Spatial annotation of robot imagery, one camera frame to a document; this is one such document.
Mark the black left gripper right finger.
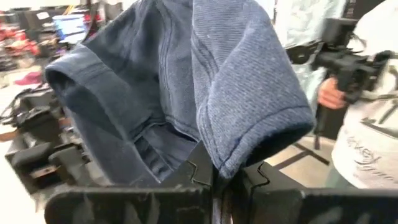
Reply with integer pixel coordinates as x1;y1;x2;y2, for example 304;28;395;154
229;161;398;224

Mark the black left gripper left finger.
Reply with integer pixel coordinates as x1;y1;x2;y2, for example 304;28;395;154
45;141;215;224

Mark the blue denim cap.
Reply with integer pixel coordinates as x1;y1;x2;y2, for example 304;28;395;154
44;0;315;187

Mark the person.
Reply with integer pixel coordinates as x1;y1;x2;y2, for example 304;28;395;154
273;0;348;103
331;0;398;190

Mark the person's hand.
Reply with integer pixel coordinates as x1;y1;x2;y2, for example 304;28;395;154
317;77;348;110

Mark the black equipment pile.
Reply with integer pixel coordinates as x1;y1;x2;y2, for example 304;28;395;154
4;90;93;195

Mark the black handheld device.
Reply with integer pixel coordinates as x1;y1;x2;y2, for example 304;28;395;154
285;17;393;150

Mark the red cloth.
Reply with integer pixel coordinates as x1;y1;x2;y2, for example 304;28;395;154
14;70;43;86

